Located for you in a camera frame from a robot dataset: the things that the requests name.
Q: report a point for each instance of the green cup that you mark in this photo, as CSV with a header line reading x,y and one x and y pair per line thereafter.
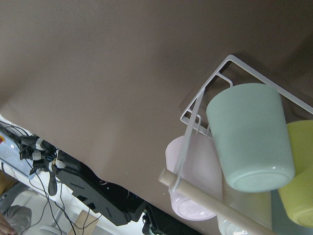
x,y
250,133

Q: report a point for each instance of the pink cup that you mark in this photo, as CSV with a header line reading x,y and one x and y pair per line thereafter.
x,y
202,169

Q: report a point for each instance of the cream white cup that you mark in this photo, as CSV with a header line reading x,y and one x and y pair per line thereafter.
x,y
256,206

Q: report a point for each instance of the yellow cup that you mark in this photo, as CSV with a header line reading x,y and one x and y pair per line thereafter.
x,y
297,195

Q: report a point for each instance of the white wire cup rack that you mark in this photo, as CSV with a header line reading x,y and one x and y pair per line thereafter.
x,y
192,119

